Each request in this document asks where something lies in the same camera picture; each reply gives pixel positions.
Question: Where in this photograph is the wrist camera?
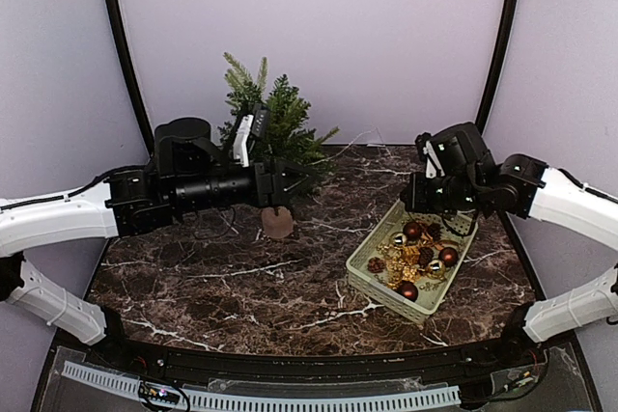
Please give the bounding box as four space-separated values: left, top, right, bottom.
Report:
232 103 270 167
415 132 445 179

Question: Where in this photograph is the white cable duct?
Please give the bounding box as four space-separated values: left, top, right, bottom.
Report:
61 361 462 411

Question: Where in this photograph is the brown pine cone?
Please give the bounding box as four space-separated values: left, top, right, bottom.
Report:
367 257 386 274

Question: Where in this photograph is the gold bauble left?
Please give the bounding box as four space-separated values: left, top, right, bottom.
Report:
390 233 407 248

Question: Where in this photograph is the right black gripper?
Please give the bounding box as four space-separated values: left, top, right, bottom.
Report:
401 170 484 213

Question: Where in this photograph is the brown bauble right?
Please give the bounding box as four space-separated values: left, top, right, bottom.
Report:
438 247 460 268

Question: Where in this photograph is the small green christmas tree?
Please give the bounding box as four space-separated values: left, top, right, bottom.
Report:
218 52 339 197

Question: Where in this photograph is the gold bauble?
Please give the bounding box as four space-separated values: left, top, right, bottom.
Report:
390 233 407 248
426 260 446 279

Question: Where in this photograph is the pale green plastic basket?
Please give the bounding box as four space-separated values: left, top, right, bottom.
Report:
346 201 478 325

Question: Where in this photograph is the gold gift box ornament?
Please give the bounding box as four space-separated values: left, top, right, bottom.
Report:
385 247 420 289

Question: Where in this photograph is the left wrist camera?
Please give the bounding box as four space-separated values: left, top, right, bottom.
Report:
232 103 270 167

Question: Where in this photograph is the round wooden tree base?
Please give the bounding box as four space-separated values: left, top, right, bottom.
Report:
261 206 294 239

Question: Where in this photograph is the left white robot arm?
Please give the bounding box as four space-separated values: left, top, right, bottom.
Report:
1 110 316 370

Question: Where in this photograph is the brown bauble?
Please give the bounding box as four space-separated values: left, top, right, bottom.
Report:
402 221 423 241
438 247 460 268
397 281 419 302

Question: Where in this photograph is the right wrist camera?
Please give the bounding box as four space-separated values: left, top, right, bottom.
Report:
415 132 445 179

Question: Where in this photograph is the brown bauble back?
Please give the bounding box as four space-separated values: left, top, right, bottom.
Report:
402 221 423 241

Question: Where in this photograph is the gold bauble right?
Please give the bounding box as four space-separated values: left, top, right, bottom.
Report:
426 260 446 279

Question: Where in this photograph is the brown bauble front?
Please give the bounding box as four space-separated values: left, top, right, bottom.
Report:
397 281 419 302

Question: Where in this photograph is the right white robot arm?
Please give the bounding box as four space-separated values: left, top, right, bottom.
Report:
401 123 617 368

